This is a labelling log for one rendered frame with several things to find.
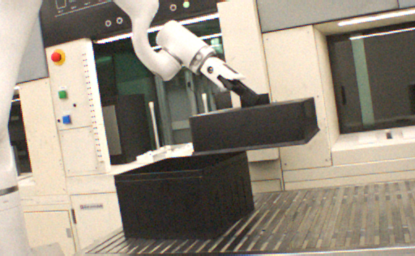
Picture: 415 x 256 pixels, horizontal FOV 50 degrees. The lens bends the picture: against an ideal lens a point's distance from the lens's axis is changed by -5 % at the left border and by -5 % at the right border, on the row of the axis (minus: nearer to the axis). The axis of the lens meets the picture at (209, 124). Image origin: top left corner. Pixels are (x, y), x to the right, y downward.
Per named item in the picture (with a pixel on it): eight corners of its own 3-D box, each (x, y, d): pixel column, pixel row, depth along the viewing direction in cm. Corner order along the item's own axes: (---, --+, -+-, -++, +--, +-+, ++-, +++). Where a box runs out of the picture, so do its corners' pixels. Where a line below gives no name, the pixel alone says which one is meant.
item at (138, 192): (176, 210, 147) (167, 157, 146) (256, 208, 134) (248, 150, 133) (121, 237, 123) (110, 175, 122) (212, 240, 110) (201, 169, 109)
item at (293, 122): (190, 156, 117) (182, 105, 117) (225, 141, 145) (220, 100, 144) (306, 144, 107) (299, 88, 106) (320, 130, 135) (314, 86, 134)
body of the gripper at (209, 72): (206, 49, 123) (239, 74, 121) (218, 51, 133) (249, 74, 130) (190, 73, 125) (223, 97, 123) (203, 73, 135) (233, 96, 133)
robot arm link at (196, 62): (201, 44, 124) (210, 50, 123) (212, 46, 132) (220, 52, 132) (184, 70, 126) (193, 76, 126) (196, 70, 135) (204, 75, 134)
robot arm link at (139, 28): (86, 7, 117) (169, 85, 126) (127, -37, 119) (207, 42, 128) (83, 10, 125) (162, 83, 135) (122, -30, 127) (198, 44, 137)
